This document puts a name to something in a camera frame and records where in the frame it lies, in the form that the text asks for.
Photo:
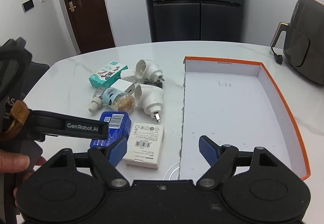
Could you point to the clear mosquito liquid bottle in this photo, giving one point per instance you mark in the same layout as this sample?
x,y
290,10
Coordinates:
x,y
97,100

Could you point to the white barcode product box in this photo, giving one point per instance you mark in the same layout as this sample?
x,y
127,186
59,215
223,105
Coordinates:
x,y
145,145

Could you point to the white plug-in vaporizer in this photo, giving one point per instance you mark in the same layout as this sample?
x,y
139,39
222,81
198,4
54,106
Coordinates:
x,y
151,99
148,70

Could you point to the white plug-in vaporizer front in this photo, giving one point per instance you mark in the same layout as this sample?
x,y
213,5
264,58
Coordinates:
x,y
151,99

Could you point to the dark grey air fryer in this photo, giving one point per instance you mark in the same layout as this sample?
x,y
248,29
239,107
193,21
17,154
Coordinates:
x,y
303,45

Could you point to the brown wooden door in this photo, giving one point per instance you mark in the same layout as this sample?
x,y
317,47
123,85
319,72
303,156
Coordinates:
x,y
90,24

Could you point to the white USB charger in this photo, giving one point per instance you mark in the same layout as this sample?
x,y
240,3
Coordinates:
x,y
124,86

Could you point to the blue toothpick jar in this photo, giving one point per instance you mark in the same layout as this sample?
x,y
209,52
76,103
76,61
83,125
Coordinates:
x,y
117,100

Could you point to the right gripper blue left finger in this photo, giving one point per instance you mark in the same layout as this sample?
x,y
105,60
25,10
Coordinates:
x,y
116,151

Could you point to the person's left hand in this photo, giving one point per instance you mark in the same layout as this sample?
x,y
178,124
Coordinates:
x,y
13,163

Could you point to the black USB charger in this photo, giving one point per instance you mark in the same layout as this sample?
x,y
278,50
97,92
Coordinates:
x,y
153,84

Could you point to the blue rectangular box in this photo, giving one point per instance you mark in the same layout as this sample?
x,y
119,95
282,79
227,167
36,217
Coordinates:
x,y
119,126

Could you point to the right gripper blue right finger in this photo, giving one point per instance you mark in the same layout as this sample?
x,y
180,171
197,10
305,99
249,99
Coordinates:
x,y
209,150

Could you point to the orange white cardboard tray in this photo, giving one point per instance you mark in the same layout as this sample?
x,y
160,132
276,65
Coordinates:
x,y
236,102

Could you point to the white cube charger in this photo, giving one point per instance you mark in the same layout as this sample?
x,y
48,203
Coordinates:
x,y
129,75

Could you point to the black wall intercom panel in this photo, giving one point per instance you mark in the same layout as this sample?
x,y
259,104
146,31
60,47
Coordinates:
x,y
28,5

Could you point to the teal adhesive bandage box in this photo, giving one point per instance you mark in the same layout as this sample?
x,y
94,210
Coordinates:
x,y
107,75

